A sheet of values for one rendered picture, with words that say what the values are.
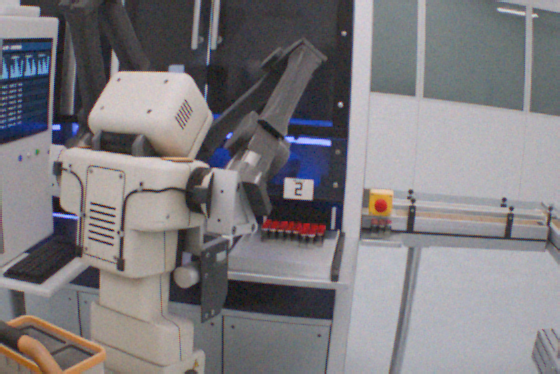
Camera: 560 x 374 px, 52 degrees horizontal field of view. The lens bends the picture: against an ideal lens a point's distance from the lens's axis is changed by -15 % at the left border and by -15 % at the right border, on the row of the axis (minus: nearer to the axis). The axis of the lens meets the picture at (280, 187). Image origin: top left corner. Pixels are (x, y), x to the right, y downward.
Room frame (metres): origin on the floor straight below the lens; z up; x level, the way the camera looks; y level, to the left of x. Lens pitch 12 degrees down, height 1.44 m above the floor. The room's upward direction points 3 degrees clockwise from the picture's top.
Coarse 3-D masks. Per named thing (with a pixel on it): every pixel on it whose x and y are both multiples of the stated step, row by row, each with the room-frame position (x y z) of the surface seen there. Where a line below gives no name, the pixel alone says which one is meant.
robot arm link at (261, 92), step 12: (264, 60) 1.64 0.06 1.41; (276, 60) 1.59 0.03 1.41; (276, 72) 1.63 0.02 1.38; (264, 84) 1.63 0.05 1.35; (276, 84) 1.62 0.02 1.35; (252, 96) 1.66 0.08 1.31; (264, 96) 1.64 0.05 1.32; (228, 108) 1.73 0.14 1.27; (240, 108) 1.68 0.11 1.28; (252, 108) 1.67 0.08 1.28; (216, 120) 1.75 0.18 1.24; (228, 120) 1.71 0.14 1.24; (240, 120) 1.70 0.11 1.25; (216, 132) 1.74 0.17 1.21; (228, 132) 1.73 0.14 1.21; (204, 144) 1.77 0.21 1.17; (216, 144) 1.76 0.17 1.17; (204, 156) 1.79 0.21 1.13
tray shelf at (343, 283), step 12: (348, 240) 1.92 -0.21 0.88; (348, 252) 1.80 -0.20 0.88; (348, 264) 1.69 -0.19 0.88; (228, 276) 1.58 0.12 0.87; (240, 276) 1.58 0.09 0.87; (252, 276) 1.57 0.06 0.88; (264, 276) 1.57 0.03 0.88; (276, 276) 1.57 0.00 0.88; (288, 276) 1.58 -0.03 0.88; (300, 276) 1.58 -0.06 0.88; (348, 276) 1.60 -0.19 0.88; (336, 288) 1.55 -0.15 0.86
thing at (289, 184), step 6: (288, 180) 1.97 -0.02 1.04; (294, 180) 1.96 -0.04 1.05; (300, 180) 1.96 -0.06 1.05; (306, 180) 1.96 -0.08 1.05; (288, 186) 1.97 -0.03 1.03; (294, 186) 1.96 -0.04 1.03; (306, 186) 1.96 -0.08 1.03; (312, 186) 1.96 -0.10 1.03; (288, 192) 1.97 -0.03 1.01; (294, 192) 1.96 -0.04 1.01; (300, 192) 1.96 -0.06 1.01; (306, 192) 1.96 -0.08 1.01; (312, 192) 1.96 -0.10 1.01; (294, 198) 1.96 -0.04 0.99; (300, 198) 1.96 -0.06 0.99; (306, 198) 1.96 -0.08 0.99
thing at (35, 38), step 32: (0, 32) 1.61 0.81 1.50; (32, 32) 1.81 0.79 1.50; (32, 64) 1.82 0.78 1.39; (32, 96) 1.84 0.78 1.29; (0, 128) 1.63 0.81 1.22; (32, 128) 1.84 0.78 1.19; (0, 160) 1.64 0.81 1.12; (32, 160) 1.85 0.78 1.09; (32, 192) 1.85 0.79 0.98; (32, 224) 1.84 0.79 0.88; (0, 256) 1.61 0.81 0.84
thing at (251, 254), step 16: (240, 240) 1.75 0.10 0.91; (256, 240) 1.87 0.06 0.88; (336, 240) 1.80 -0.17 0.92; (240, 256) 1.71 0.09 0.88; (256, 256) 1.72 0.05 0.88; (272, 256) 1.73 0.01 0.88; (288, 256) 1.73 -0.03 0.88; (304, 256) 1.74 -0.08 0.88; (320, 256) 1.75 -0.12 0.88; (272, 272) 1.59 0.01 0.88; (288, 272) 1.59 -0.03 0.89; (304, 272) 1.58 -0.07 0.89; (320, 272) 1.58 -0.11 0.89
